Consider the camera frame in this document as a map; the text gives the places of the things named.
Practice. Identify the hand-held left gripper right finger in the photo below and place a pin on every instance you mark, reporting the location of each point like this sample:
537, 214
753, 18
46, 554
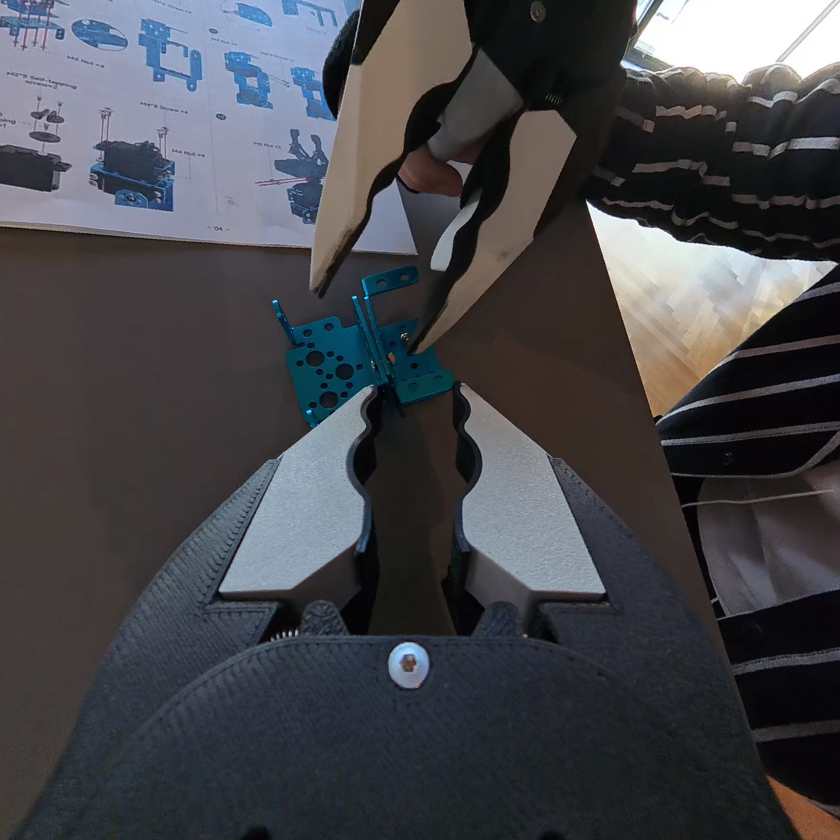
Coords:
525, 512

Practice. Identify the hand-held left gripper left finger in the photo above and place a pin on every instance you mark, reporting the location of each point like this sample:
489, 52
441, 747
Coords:
302, 505

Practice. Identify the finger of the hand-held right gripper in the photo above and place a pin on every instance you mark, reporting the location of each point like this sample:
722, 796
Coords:
380, 98
525, 184

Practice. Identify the blue metal bracket assembly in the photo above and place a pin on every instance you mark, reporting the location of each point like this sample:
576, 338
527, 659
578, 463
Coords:
328, 367

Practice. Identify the person's right forearm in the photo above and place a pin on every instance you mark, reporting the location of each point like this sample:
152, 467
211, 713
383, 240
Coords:
722, 164

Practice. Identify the dark brown desk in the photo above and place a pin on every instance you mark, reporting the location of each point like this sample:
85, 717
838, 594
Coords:
131, 394

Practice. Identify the person's right hand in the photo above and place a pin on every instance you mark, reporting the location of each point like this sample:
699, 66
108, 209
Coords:
436, 170

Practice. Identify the printed instruction sheet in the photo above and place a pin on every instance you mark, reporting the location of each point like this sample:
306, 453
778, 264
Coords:
164, 98

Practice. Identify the person's torso striped clothing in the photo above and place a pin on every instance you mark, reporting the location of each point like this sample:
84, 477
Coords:
754, 407

